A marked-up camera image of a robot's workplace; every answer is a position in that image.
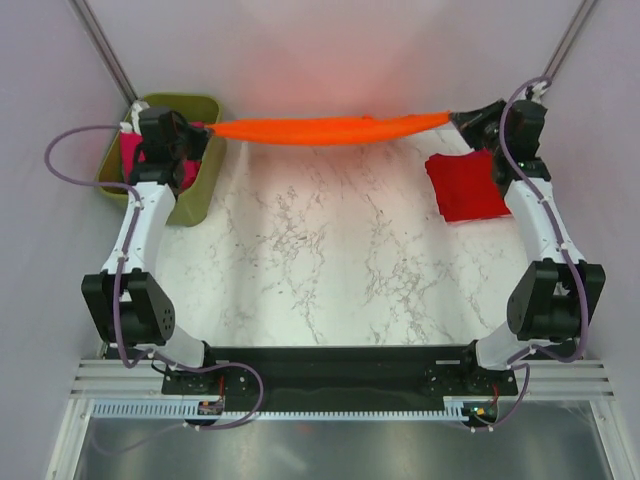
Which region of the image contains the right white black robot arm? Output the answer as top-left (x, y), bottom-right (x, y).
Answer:
top-left (449, 100), bottom-right (606, 394)

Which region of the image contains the right aluminium frame post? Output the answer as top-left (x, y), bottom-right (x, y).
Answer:
top-left (543, 0), bottom-right (600, 81)

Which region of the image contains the olive green plastic bin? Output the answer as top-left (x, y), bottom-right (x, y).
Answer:
top-left (95, 92), bottom-right (227, 227)

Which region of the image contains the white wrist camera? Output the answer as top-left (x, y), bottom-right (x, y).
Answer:
top-left (524, 77), bottom-right (552, 104)
top-left (119, 100), bottom-right (150, 136)

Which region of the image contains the magenta pink t shirt in bin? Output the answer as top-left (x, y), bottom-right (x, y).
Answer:
top-left (119, 133), bottom-right (202, 195)

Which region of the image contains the white slotted cable duct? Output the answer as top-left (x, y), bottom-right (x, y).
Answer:
top-left (91, 397), bottom-right (497, 423)

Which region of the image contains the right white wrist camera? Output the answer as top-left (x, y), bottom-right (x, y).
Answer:
top-left (524, 77), bottom-right (552, 104)

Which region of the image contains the aluminium frame post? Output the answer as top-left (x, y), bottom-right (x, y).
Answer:
top-left (68, 0), bottom-right (138, 105)
top-left (543, 0), bottom-right (600, 81)

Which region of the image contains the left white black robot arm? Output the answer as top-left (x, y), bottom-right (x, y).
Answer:
top-left (81, 101), bottom-right (220, 393)

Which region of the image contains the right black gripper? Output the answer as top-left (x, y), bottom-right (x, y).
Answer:
top-left (449, 100), bottom-right (510, 157)

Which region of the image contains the left aluminium frame post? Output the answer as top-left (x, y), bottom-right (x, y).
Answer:
top-left (68, 0), bottom-right (138, 105)

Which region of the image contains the orange t shirt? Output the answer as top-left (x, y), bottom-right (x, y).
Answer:
top-left (205, 111), bottom-right (450, 146)

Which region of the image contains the red folded t shirt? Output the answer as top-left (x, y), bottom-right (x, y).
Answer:
top-left (425, 150), bottom-right (510, 223)

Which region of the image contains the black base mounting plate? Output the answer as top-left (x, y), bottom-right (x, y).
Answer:
top-left (162, 346), bottom-right (518, 409)

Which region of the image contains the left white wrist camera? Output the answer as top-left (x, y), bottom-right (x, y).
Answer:
top-left (119, 100), bottom-right (150, 136)

